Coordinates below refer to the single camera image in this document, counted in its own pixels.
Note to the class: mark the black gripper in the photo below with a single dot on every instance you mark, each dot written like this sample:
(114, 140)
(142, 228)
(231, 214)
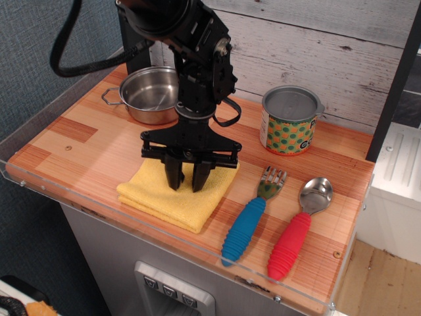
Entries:
(191, 140)

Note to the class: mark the yellow cloth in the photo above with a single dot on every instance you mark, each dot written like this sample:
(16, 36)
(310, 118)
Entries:
(148, 191)

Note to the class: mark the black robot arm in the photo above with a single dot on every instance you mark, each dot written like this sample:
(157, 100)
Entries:
(201, 46)

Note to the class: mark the small steel pot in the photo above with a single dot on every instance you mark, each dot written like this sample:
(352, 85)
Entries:
(149, 95)

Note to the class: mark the patterned can with grey lid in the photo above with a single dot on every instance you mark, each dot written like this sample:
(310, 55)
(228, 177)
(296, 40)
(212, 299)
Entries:
(288, 121)

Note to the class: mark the grey toy fridge cabinet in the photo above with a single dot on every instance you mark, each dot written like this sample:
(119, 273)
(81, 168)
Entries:
(112, 243)

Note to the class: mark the silver dispenser button panel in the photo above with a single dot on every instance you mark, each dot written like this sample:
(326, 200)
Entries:
(164, 294)

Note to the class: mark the clear acrylic table guard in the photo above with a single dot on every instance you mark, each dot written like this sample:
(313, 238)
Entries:
(85, 153)

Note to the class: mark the white toy sink unit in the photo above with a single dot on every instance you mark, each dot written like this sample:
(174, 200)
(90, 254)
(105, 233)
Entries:
(390, 216)

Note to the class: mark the blue handled fork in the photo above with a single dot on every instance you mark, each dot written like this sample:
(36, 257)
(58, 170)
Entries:
(241, 232)

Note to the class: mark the red handled spoon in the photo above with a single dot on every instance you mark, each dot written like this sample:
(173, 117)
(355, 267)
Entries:
(315, 197)

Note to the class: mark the black vertical post right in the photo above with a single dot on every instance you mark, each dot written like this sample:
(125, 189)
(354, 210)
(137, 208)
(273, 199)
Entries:
(396, 89)

